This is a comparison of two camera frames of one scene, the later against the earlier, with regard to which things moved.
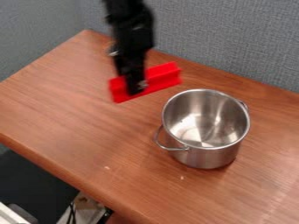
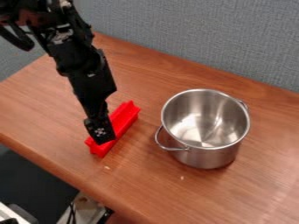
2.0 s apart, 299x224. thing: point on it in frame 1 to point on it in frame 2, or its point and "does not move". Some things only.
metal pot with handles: x=204 y=124 does not move
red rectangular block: x=161 y=77 to x=121 y=120
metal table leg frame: x=85 y=212 does not move
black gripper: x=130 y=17 to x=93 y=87
